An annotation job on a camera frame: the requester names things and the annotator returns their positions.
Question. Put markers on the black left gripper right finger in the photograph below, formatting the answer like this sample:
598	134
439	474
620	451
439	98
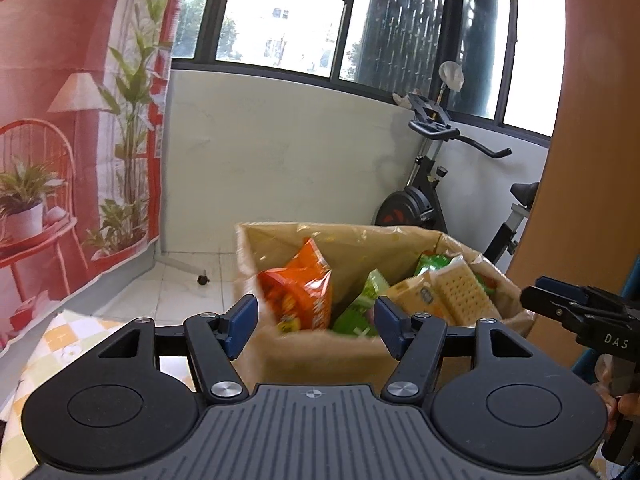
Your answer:
416	343

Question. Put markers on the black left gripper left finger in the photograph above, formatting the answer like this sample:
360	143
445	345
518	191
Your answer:
214	341

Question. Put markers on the person's right hand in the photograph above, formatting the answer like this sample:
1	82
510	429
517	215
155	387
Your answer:
627	405

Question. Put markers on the green snack bag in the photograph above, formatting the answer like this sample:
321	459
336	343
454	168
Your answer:
358	318

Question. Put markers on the square cracker pack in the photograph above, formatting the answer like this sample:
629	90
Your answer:
446	288

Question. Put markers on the orange snack bag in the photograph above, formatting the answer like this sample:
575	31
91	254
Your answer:
299	294

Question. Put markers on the wooden headboard panel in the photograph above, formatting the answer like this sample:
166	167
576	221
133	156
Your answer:
584	229

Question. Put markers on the black exercise bike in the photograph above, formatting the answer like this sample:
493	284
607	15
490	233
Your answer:
417	203

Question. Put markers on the black framed window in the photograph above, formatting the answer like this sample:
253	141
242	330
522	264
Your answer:
495	64

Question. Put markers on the pink printed backdrop cloth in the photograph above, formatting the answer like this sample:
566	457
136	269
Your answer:
83	94

